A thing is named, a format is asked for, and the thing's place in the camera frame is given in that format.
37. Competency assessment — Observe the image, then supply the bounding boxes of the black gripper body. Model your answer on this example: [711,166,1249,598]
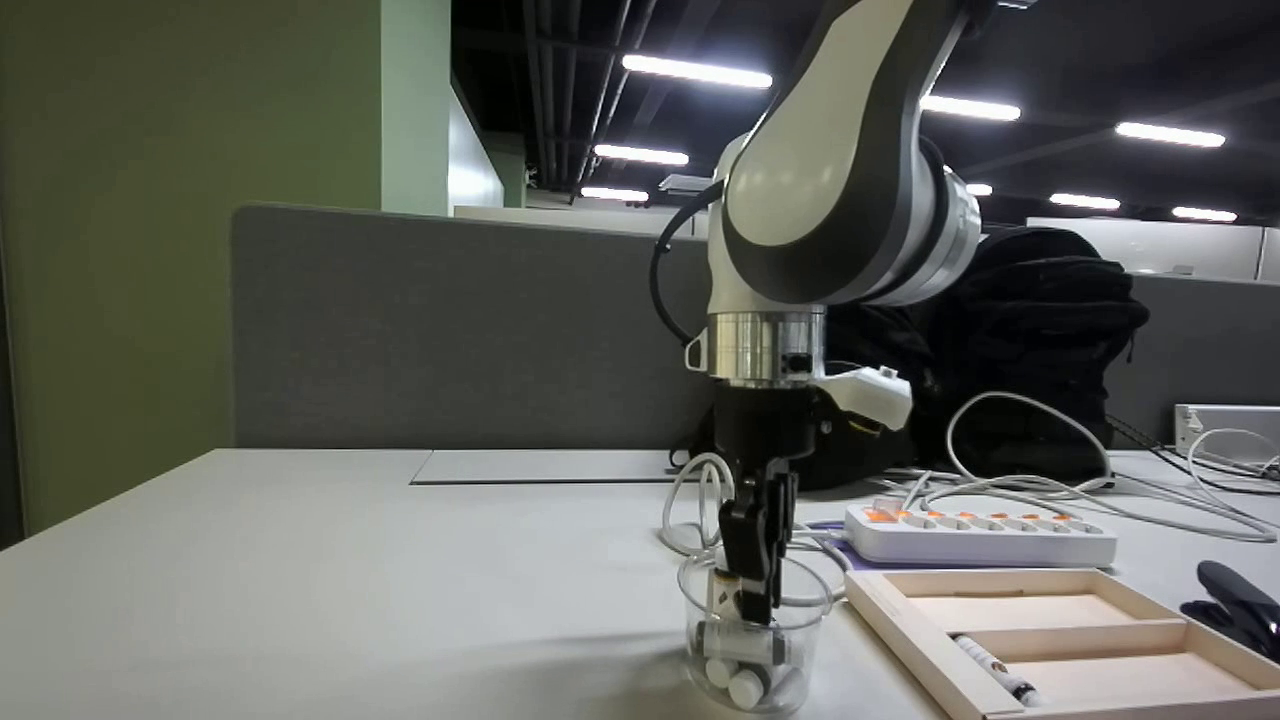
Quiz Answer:
[704,382,856,471]

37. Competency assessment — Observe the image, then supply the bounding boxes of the clear plastic cup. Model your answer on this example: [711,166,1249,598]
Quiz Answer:
[677,554,847,720]

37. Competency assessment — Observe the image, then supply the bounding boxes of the ceiling air vent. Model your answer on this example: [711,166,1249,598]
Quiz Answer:
[656,174,729,204]

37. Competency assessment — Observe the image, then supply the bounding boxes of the black backpack with handle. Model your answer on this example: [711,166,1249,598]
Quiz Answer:
[670,296,936,491]

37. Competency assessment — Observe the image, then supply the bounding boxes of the wooden segmented tray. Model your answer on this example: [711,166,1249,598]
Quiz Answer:
[846,563,1280,720]

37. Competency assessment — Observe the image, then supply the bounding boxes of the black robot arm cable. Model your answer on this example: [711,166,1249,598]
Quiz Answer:
[649,184,731,351]

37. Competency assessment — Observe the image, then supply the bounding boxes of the black stapler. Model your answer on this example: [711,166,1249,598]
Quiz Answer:
[1177,557,1280,663]

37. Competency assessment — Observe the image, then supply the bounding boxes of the bulky black backpack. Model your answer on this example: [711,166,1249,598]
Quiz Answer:
[917,224,1151,488]

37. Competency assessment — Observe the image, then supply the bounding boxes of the white power strip orange switches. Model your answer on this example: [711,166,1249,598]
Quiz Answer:
[846,499,1121,573]

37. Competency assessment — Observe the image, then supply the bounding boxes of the grey desk partition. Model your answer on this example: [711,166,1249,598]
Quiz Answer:
[227,204,1280,451]

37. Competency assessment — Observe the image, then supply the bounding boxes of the long white cable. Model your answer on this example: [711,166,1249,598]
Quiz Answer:
[876,388,1280,550]

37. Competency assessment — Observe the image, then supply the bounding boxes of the coiled white cable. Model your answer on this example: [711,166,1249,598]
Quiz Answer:
[656,448,856,591]

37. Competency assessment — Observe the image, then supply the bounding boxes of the white box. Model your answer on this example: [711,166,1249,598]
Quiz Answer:
[1171,399,1280,465]

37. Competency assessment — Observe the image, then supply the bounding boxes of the thin white cable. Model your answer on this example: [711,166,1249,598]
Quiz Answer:
[1151,424,1280,488]

